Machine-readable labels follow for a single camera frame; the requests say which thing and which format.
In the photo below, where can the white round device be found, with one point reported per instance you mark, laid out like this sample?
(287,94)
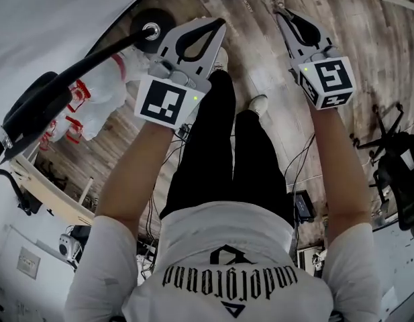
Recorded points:
(67,247)

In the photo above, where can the person's white printed shirt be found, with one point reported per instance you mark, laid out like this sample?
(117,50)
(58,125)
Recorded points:
(226,233)

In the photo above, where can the person's left forearm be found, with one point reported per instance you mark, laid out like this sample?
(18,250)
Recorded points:
(133,173)

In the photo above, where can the person's beige shoe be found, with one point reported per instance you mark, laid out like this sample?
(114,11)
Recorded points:
(258,104)
(221,59)

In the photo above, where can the person's right beige shoe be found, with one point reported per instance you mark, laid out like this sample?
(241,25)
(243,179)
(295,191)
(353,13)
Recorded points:
(258,104)

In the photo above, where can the black battery box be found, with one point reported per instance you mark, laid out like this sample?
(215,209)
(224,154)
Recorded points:
(303,206)

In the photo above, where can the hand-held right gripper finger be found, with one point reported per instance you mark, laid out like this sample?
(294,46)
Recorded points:
(324,35)
(291,44)

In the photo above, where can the person's right forearm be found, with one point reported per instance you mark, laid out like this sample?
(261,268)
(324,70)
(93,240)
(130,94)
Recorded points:
(337,173)

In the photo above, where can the person's black trousers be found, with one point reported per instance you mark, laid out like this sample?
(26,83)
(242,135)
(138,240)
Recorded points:
(210,146)

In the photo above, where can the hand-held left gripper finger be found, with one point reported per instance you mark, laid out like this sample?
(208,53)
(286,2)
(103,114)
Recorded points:
(168,44)
(211,57)

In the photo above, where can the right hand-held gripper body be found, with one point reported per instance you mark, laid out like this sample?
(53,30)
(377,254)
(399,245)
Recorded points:
(330,79)

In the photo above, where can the black office chair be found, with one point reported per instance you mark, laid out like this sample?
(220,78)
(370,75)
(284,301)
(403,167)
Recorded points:
(394,166)

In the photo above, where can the beige wooden desk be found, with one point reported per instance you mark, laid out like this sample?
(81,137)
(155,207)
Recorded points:
(52,196)

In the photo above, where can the white table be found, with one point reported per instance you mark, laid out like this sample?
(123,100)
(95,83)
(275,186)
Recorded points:
(401,1)

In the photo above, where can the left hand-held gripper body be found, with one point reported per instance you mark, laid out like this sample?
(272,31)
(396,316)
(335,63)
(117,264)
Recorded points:
(163,101)

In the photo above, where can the person's left beige shoe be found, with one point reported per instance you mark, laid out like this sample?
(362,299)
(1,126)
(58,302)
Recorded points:
(221,59)

